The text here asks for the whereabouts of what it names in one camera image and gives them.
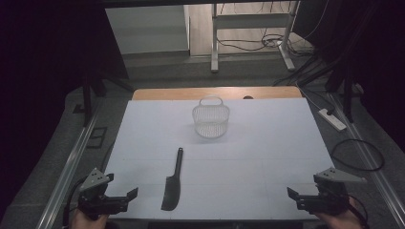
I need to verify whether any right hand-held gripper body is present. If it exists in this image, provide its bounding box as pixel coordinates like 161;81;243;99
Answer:
295;166;367;216

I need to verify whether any white table mat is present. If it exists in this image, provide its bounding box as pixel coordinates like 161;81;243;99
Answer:
102;97;339;221

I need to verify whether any black comb with handle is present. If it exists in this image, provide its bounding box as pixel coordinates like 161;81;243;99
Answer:
160;147;184;212

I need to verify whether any black tripod stand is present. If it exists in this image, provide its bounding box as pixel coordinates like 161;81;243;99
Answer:
80;71;135;127
299;55;365;124

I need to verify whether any left hand-held gripper cable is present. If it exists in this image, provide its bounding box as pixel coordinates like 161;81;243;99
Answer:
62;176;88;229

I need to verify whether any hand-held gripper cable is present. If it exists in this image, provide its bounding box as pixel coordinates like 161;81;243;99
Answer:
348;194;371;229
62;176;88;229

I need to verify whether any white metal desk frame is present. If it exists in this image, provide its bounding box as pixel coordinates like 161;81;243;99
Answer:
210;0;301;73

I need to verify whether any person's left hand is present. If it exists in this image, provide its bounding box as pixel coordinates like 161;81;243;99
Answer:
70;209;110;229

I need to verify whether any wooden table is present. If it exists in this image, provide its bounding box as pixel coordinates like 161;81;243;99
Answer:
132;86;303;101

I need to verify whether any person's right hand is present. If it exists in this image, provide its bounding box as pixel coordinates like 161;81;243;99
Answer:
313;197;365;229

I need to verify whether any white power strip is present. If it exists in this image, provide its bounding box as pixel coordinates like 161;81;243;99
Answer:
317;108;348;132

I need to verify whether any right hand-held gripper cable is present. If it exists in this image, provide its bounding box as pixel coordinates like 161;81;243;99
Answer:
348;194;371;229

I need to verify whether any aluminium floor rail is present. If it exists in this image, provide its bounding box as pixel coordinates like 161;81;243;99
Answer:
35;111;100;229
328;93;405;229

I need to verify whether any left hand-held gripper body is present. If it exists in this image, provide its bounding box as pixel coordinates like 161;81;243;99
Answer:
77;167;129;221

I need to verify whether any white plastic mesh basket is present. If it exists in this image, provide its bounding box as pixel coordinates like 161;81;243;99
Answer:
191;94;231;139

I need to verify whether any dark curtain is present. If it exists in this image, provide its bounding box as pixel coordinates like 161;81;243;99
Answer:
0;0;129;179
292;0;405;151

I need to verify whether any tangle of black cables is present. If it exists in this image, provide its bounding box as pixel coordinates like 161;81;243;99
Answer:
216;31;314;59

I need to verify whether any looped black floor cable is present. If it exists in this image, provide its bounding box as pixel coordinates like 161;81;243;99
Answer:
330;138;385;172

